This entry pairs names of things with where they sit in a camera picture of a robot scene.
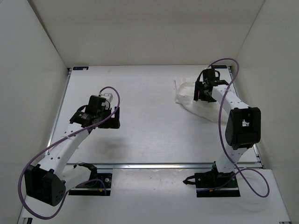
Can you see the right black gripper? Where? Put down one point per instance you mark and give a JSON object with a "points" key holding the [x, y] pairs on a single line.
{"points": [[199, 86]]}

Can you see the left blue corner label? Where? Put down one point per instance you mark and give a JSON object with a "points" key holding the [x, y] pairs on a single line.
{"points": [[80, 68]]}

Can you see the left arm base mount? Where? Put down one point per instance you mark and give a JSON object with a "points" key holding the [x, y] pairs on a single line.
{"points": [[99, 182]]}

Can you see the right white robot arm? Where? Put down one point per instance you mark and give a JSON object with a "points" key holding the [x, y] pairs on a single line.
{"points": [[243, 128]]}

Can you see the blue corner label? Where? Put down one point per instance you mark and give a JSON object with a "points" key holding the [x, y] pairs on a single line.
{"points": [[219, 67], [80, 68]]}

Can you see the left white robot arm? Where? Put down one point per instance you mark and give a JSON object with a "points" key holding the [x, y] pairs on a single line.
{"points": [[48, 181]]}

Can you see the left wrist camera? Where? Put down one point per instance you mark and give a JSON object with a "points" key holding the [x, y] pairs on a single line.
{"points": [[107, 96]]}

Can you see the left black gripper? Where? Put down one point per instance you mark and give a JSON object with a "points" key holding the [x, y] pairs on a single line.
{"points": [[112, 122]]}

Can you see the aluminium table rail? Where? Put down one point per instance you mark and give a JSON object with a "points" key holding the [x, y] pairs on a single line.
{"points": [[153, 165]]}

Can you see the right blue corner label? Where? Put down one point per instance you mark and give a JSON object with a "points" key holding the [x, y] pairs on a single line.
{"points": [[219, 67]]}

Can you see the white skirt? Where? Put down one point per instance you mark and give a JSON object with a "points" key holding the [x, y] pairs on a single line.
{"points": [[184, 87]]}

